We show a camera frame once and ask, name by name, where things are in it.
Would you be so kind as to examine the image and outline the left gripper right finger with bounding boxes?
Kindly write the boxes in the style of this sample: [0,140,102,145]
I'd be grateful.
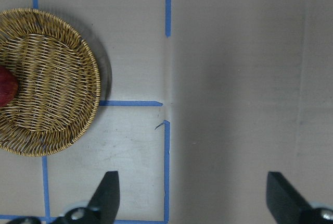
[266,171,332,223]

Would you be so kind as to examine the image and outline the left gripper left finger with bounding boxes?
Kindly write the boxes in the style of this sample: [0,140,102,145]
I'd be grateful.
[54,171,120,223]

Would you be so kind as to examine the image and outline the woven wicker basket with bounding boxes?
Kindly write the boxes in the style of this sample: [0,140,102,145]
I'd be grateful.
[1,8,101,157]

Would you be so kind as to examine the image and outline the dark red basket apple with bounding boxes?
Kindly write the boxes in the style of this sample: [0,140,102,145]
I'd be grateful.
[1,66,18,107]

